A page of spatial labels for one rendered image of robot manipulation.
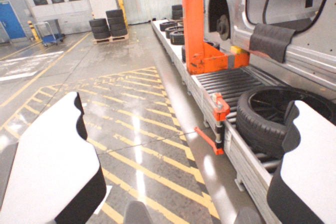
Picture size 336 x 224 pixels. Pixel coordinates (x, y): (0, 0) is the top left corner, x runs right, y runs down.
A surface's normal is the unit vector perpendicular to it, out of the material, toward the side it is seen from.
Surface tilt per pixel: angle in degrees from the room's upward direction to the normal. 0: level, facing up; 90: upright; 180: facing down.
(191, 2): 90
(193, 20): 90
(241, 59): 90
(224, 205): 0
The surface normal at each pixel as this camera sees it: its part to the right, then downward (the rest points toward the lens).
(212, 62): 0.15, 0.48
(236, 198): -0.11, -0.86
